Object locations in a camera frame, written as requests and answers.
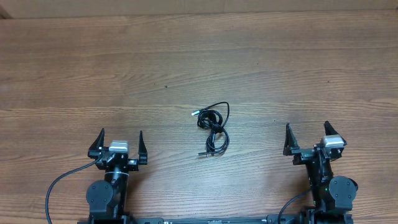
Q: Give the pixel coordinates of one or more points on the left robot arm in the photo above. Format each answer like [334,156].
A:
[107,197]

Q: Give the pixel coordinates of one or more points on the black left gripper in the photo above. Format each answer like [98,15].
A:
[132,165]

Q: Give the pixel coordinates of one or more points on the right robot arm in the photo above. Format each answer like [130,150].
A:
[332,195]

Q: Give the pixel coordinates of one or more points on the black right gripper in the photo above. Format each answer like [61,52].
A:
[303,154]

